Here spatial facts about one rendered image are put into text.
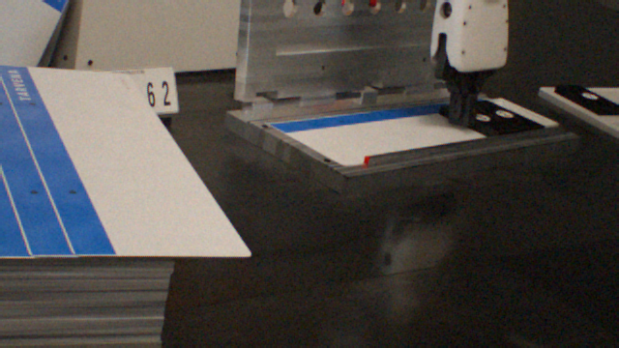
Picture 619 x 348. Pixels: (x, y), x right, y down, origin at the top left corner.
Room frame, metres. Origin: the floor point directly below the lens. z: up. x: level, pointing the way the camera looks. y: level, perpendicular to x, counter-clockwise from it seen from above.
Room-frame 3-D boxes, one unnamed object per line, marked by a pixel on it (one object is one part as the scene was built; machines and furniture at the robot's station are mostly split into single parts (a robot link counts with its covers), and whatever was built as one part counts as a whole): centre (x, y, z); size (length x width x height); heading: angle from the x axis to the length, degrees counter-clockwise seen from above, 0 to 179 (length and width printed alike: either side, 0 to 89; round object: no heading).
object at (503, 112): (1.53, -0.23, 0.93); 0.10 x 0.05 x 0.01; 48
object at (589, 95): (1.75, -0.38, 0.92); 0.10 x 0.05 x 0.01; 36
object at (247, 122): (1.44, -0.11, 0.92); 0.44 x 0.21 x 0.04; 138
